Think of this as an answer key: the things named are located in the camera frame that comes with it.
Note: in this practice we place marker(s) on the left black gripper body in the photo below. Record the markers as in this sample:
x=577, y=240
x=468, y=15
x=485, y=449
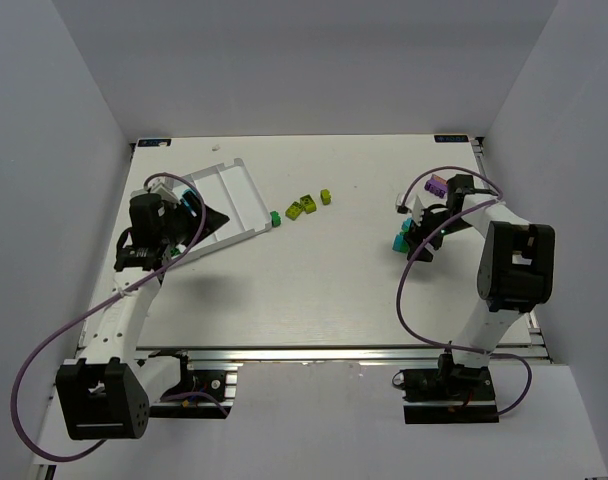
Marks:
x=193, y=215

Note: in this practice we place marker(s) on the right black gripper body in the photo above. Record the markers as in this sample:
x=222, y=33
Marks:
x=425, y=230

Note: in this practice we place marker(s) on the purple lego brick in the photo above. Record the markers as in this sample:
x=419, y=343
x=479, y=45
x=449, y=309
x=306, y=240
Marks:
x=437, y=186

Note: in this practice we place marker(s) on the blue rounded lego brick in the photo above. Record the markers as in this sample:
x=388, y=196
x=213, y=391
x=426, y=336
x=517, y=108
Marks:
x=191, y=202

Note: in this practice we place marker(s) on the teal square lego brick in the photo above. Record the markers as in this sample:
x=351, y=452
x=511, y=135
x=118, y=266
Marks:
x=399, y=244

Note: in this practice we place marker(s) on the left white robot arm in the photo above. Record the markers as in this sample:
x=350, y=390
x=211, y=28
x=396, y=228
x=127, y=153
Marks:
x=107, y=393

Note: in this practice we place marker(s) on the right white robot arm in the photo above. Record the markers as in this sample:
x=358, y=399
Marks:
x=515, y=274

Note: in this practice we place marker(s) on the white divided plastic tray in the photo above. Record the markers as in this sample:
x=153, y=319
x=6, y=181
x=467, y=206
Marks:
x=229, y=188

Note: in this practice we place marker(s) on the dark green lego by tray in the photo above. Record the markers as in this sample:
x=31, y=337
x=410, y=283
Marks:
x=275, y=219

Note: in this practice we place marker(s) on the blue label sticker right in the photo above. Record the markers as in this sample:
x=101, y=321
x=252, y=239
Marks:
x=451, y=138

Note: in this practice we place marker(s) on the blue label sticker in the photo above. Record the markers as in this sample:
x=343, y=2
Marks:
x=451, y=138
x=154, y=142

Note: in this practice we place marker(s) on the blue label sticker left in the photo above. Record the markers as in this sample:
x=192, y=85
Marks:
x=154, y=142

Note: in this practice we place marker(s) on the lime lego brick middle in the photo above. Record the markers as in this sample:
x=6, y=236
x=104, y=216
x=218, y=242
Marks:
x=308, y=204

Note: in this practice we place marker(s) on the small lime lego brick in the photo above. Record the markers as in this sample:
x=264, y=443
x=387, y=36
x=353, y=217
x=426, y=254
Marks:
x=325, y=196

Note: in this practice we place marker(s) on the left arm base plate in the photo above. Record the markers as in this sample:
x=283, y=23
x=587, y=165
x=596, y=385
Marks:
x=197, y=393

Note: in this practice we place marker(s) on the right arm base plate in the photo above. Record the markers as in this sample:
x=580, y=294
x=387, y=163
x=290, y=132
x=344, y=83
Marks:
x=431, y=397

